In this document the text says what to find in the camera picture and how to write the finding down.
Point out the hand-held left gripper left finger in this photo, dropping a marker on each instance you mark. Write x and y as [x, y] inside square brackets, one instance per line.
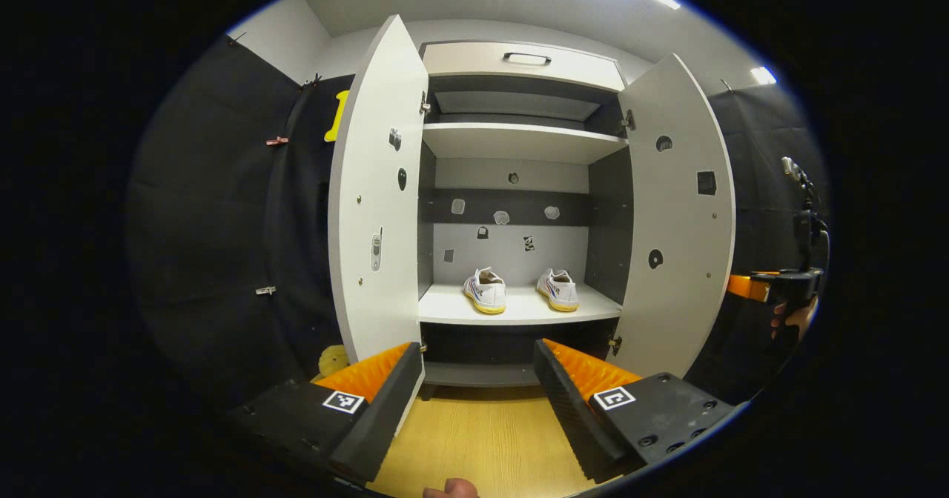
[382, 402]

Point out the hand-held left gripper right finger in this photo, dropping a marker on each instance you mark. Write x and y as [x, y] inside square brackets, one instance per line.
[567, 409]

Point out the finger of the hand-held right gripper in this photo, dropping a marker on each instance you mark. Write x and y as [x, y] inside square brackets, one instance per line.
[745, 287]

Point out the white cabinet door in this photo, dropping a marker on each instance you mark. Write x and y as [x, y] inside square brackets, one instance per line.
[374, 187]
[682, 209]

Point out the white canvas shoe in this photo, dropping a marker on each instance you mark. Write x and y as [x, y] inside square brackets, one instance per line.
[488, 294]
[561, 290]

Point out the white grey shoe cabinet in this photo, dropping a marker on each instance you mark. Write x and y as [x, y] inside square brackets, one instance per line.
[511, 253]

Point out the white cabinet shelf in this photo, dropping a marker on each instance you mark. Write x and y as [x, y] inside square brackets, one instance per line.
[519, 142]
[519, 309]

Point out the beige cabinet drawer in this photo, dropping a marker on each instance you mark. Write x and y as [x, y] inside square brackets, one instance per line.
[460, 61]

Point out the yellow round object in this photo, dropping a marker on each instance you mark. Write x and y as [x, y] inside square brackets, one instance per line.
[334, 361]

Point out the small ceiling light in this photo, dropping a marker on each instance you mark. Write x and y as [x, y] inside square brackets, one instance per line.
[764, 75]

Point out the black backdrop cloth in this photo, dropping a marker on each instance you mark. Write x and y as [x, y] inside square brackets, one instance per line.
[222, 224]

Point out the pink clip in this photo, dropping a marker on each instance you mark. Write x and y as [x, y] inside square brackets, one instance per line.
[276, 141]

